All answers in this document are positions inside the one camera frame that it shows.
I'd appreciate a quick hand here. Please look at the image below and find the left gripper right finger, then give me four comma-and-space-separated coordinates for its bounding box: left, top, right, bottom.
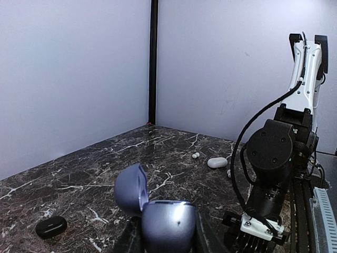
196, 212, 226, 253

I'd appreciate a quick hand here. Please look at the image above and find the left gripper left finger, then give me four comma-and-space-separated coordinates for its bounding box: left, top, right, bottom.
113, 218, 144, 253

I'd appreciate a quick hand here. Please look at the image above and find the purple charging case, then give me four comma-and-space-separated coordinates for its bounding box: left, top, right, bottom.
114, 163, 196, 252

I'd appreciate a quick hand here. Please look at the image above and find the black earbud charging case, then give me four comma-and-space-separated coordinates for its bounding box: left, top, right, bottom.
35, 216, 67, 239

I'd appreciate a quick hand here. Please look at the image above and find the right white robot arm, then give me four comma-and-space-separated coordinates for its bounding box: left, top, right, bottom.
245, 34, 328, 221

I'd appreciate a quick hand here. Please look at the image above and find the white charging case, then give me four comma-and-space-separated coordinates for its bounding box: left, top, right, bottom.
207, 157, 228, 169

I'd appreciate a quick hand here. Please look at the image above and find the white earbud far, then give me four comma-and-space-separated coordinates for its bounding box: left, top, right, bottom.
192, 152, 200, 159

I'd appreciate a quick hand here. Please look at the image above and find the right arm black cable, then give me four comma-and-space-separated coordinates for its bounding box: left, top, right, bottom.
230, 80, 303, 211

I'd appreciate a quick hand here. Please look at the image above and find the white slotted cable duct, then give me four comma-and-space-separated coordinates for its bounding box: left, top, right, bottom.
310, 187, 336, 252

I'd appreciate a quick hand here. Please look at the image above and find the right black frame post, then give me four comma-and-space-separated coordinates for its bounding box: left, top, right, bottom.
148, 0, 158, 125

